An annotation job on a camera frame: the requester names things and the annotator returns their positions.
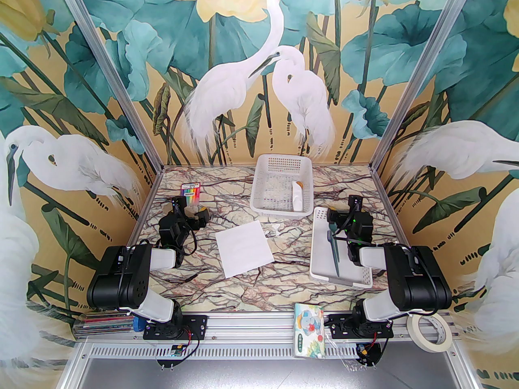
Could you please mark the roll of masking tape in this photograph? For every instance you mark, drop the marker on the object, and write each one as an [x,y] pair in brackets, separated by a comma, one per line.
[413,330]

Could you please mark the cartoon print tissue pack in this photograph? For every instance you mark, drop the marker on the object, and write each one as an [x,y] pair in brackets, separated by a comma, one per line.
[309,330]

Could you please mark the perforated metal panel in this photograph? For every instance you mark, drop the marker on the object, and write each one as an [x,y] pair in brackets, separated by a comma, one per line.
[243,352]

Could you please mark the rolled white napkin bundle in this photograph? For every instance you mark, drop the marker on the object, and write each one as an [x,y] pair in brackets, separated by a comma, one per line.
[297,199]

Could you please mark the pack of coloured markers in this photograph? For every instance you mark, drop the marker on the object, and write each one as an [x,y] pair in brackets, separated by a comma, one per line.
[190,195]

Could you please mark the aluminium frame post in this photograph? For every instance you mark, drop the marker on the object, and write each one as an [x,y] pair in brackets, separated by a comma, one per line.
[109,73]
[421,73]

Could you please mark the yellow power connector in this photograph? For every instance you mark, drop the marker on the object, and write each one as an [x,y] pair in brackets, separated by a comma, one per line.
[364,351]

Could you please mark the large white plastic basket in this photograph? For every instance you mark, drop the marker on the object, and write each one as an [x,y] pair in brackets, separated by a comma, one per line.
[267,201]

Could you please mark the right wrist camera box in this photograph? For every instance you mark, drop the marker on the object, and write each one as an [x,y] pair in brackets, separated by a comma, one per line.
[335,217]

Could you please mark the clear plastic pen box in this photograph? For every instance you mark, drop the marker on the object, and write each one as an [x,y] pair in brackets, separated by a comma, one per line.
[101,325]

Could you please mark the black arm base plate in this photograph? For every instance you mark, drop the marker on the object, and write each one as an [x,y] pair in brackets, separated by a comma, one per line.
[194,325]
[338,325]

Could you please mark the narrow white plastic basket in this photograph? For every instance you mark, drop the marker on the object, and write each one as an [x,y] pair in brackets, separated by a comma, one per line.
[320,257]

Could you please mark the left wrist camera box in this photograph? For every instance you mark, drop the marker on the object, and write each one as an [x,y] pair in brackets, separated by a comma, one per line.
[204,216]

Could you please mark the small green circuit board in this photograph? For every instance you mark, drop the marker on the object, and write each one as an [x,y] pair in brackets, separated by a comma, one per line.
[176,351]

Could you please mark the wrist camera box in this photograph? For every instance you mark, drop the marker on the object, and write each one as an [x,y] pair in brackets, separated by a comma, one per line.
[335,217]
[204,216]

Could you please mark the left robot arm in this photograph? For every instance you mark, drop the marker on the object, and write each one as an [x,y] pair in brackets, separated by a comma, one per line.
[121,282]

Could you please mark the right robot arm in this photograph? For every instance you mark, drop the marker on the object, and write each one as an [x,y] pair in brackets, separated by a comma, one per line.
[417,282]

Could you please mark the white paper napkin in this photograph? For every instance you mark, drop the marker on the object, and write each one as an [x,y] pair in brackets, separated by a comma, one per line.
[243,249]

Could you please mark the aluminium front rail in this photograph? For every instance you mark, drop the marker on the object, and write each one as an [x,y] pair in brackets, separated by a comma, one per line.
[251,325]

